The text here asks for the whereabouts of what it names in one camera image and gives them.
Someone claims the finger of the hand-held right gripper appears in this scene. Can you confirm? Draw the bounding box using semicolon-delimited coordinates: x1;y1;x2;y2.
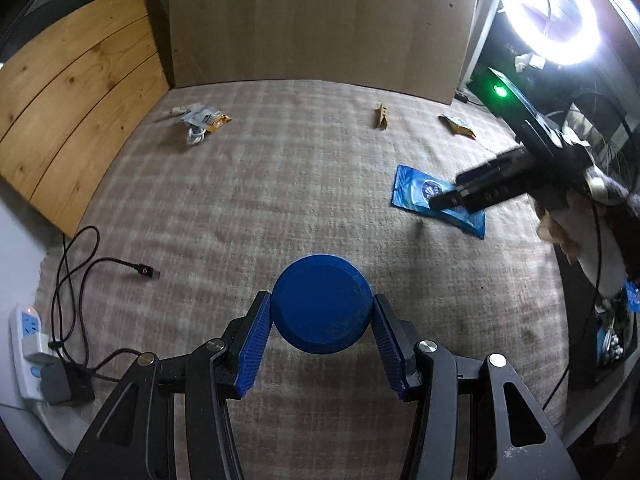
454;146;540;192
430;179;532;213

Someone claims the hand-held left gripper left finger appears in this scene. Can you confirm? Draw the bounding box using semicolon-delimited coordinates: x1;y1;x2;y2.
62;290;273;480

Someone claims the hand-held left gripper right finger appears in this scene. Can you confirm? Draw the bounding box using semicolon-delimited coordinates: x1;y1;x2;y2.
372;292;583;480

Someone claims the blue wet wipes pack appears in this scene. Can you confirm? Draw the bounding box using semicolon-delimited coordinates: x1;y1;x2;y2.
391;165;487;240

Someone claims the yellow sachet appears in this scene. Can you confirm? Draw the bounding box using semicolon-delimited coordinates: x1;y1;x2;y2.
439;114;476;139

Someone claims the blue round case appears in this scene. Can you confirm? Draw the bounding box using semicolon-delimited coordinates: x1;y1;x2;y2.
270;254;373;356

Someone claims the black container tray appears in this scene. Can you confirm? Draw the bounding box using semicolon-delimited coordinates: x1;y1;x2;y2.
555;245;640;391

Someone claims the snack wrapper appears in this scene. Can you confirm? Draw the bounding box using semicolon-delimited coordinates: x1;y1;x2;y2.
182;104;232;135

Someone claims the person's right hand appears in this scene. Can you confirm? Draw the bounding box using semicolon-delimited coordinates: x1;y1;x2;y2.
532;195;583;267

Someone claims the crumpled white tissue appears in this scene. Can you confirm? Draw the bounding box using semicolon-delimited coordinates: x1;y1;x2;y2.
515;52;546;73

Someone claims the plaid woven mat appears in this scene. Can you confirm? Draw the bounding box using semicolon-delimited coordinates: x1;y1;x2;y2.
37;79;576;480

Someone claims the black charger block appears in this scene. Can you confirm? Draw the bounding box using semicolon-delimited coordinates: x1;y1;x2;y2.
40;362;96;406

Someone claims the white power strip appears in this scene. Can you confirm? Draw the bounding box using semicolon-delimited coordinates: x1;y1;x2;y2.
9;304;48;401

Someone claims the large light wooden board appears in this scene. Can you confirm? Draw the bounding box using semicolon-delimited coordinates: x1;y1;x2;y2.
167;0;481;107

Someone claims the pine plank panel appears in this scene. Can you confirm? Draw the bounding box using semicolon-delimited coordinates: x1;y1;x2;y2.
0;0;173;237

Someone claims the black usb cable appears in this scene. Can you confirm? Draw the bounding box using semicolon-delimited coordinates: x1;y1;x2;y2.
52;226;161;376

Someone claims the white ring light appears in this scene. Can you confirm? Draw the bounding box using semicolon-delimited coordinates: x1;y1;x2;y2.
495;0;601;67

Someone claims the white bead string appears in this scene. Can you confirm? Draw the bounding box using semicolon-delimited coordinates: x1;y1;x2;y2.
600;327;626;366

